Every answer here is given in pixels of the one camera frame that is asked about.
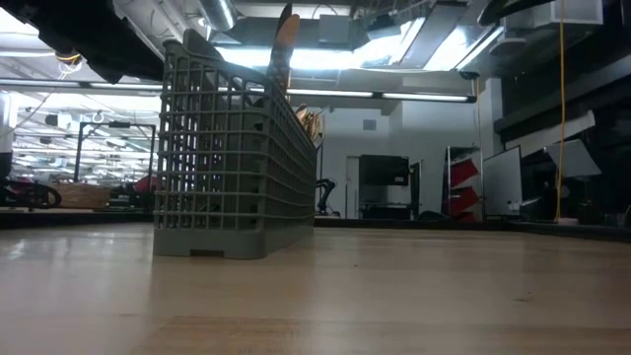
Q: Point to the grey plastic silverware basket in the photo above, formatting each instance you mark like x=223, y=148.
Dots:
x=197, y=246

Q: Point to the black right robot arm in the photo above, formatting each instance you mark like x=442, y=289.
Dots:
x=503, y=10

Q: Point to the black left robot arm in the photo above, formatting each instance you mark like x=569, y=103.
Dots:
x=74, y=29

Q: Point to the black monitor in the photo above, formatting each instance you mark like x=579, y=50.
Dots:
x=384, y=170

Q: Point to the red and white bin rack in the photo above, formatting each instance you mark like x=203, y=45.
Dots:
x=463, y=172

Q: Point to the grey ceiling box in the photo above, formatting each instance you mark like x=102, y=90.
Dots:
x=335, y=29

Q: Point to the white board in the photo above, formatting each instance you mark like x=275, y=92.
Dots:
x=503, y=182

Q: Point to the tilted white panel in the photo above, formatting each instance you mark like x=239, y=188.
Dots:
x=574, y=158

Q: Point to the white ceiling unit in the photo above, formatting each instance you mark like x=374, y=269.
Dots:
x=567, y=12

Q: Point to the grey wall vent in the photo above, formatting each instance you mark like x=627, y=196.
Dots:
x=370, y=124

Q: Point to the black security camera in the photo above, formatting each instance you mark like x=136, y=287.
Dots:
x=468, y=75

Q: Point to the silver air duct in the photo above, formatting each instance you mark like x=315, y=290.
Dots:
x=219, y=12

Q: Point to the black aluminium table frame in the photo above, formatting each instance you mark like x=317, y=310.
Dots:
x=49, y=219

